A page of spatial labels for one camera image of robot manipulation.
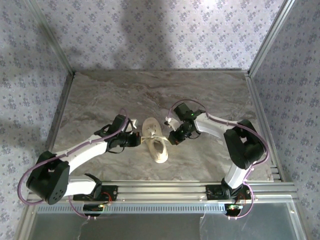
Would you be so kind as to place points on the white shoe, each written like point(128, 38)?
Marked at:
point(160, 152)

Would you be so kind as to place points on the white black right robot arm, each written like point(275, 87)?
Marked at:
point(245, 145)

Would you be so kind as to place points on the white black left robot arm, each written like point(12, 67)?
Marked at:
point(82, 152)

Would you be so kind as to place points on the clear plastic panel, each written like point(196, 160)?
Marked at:
point(162, 227)

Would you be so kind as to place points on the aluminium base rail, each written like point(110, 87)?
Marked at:
point(162, 190)

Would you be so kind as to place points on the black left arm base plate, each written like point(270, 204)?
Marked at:
point(113, 192)

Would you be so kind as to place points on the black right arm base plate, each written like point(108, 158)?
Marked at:
point(211, 192)

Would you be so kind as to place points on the aluminium side rail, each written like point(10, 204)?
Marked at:
point(64, 100)
point(263, 120)

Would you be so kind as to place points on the aluminium frame post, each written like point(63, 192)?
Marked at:
point(271, 37)
point(52, 37)

